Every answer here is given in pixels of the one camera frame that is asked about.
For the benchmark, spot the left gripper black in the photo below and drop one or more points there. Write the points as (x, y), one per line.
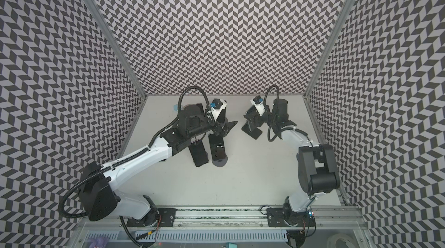
(218, 131)

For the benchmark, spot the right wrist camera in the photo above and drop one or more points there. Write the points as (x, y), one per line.
(259, 104)

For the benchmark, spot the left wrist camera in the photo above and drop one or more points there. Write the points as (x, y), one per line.
(214, 108)

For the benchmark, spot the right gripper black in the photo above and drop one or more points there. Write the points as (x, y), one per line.
(254, 120)

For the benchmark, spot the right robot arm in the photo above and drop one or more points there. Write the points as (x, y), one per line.
(317, 167)

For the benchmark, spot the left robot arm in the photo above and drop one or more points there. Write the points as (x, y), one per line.
(99, 193)

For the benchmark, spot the black phone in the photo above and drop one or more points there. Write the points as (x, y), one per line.
(199, 154)
(222, 114)
(217, 147)
(251, 112)
(199, 106)

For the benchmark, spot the front left black phone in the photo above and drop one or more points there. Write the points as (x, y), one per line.
(199, 154)

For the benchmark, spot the back centre black phone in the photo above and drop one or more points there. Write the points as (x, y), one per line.
(222, 114)

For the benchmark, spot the back right black phone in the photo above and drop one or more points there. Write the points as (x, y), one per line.
(251, 112)

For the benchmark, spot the back left black phone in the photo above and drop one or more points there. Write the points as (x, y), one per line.
(199, 106)

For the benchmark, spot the grey round stand centre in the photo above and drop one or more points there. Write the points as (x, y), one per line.
(220, 162)

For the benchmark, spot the black square phone stand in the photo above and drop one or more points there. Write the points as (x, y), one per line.
(255, 133)

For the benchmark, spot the front centre black phone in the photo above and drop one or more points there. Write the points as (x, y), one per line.
(217, 147)

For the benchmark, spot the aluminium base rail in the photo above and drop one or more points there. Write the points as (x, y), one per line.
(257, 217)

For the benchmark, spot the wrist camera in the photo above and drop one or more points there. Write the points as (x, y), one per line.
(259, 104)
(214, 108)

